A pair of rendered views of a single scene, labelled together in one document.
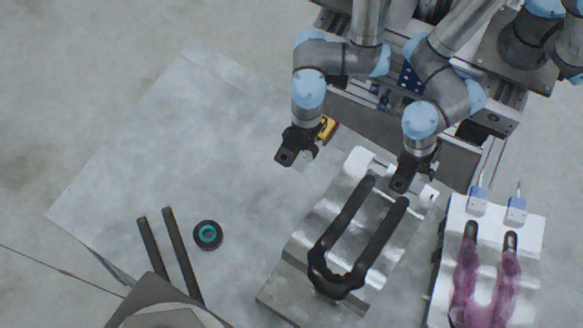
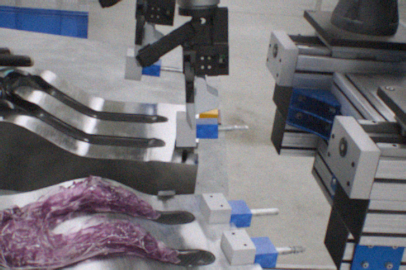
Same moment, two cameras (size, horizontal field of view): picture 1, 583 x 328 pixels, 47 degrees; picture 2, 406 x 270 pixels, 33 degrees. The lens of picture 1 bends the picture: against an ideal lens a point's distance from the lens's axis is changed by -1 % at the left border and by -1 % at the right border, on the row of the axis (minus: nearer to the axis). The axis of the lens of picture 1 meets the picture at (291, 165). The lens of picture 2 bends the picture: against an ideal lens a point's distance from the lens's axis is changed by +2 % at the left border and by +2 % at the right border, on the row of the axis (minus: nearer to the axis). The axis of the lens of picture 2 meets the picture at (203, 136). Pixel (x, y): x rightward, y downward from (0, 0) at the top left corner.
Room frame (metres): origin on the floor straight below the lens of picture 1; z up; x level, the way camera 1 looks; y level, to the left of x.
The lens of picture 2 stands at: (0.06, -1.28, 1.45)
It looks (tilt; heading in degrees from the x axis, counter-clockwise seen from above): 25 degrees down; 56
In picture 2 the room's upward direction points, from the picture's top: 8 degrees clockwise
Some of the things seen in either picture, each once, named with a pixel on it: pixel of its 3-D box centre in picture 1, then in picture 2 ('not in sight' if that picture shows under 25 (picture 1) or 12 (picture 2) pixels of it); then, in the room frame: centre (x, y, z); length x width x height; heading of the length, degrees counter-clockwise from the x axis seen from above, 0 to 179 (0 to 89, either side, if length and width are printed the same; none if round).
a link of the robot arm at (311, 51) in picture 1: (316, 56); not in sight; (0.84, -0.05, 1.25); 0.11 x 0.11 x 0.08; 0
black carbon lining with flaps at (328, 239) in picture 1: (357, 236); (75, 109); (0.52, -0.18, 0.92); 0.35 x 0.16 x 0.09; 149
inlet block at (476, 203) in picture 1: (478, 191); (241, 213); (0.68, -0.52, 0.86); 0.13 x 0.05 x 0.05; 166
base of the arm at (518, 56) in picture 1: (529, 36); not in sight; (1.03, -0.62, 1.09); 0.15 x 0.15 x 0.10
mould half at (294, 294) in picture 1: (349, 243); (67, 129); (0.51, -0.16, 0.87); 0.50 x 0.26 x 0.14; 149
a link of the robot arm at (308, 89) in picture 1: (308, 93); not in sight; (0.74, -0.03, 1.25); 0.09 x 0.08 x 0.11; 0
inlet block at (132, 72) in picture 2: (307, 146); (156, 67); (0.75, -0.04, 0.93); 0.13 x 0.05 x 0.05; 149
